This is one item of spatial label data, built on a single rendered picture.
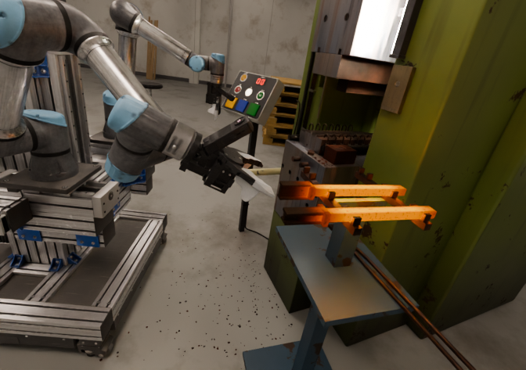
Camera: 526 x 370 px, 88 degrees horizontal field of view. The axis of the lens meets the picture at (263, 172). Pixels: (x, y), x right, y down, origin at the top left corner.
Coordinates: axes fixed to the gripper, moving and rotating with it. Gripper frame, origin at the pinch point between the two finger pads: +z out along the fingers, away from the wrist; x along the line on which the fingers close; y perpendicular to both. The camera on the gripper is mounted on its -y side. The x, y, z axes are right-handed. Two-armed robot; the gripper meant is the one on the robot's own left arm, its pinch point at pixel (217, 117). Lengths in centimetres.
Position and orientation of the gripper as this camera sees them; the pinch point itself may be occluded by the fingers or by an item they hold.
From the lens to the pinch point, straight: 168.4
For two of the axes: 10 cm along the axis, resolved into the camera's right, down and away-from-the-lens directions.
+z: -1.3, 9.0, 4.1
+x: 0.0, 4.1, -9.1
